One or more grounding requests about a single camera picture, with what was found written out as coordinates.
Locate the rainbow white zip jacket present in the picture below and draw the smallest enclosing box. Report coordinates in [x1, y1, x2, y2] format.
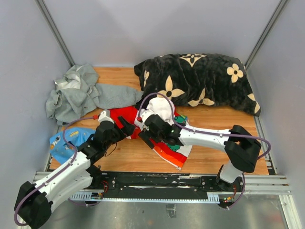
[109, 97, 192, 170]

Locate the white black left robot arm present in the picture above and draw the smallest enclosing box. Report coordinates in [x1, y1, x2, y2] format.
[14, 116, 135, 229]

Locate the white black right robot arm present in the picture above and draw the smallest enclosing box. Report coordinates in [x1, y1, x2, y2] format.
[111, 112, 261, 191]

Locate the grey zip hoodie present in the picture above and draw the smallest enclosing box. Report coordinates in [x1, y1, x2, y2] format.
[45, 63, 143, 125]

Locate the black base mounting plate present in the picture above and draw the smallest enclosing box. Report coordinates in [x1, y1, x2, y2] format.
[73, 170, 245, 200]

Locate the blue cartoon print garment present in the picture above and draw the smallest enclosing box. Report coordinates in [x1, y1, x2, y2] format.
[50, 127, 95, 164]

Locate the black floral plush pillow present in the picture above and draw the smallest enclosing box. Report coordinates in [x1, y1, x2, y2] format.
[133, 53, 261, 116]

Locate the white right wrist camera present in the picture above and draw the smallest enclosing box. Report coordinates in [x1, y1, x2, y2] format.
[136, 109, 154, 125]

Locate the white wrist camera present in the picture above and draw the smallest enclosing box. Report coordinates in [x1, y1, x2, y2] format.
[136, 109, 154, 125]
[93, 109, 114, 124]

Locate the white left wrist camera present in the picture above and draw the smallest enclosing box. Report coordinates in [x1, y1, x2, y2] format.
[93, 109, 114, 124]

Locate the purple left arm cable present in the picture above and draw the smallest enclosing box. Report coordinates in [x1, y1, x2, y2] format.
[13, 116, 98, 226]

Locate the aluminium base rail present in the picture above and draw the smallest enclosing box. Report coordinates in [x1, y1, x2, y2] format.
[32, 170, 293, 204]

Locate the left grey metal frame post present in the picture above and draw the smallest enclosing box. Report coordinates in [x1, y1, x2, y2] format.
[35, 0, 75, 67]

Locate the grey metal frame post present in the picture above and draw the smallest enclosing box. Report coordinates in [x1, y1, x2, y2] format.
[35, 0, 75, 67]
[245, 0, 290, 70]

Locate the right grey metal frame post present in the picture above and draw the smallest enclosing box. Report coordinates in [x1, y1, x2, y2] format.
[245, 0, 290, 70]

